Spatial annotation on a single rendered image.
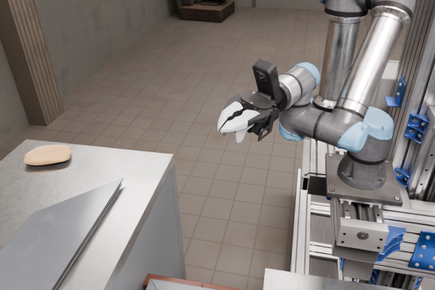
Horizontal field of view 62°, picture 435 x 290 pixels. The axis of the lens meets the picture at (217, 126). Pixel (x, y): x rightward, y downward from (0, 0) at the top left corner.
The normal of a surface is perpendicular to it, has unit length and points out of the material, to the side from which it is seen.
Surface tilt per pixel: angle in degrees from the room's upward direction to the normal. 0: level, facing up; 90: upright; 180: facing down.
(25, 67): 90
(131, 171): 0
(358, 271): 90
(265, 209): 0
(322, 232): 0
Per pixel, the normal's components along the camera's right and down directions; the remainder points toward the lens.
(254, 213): -0.02, -0.85
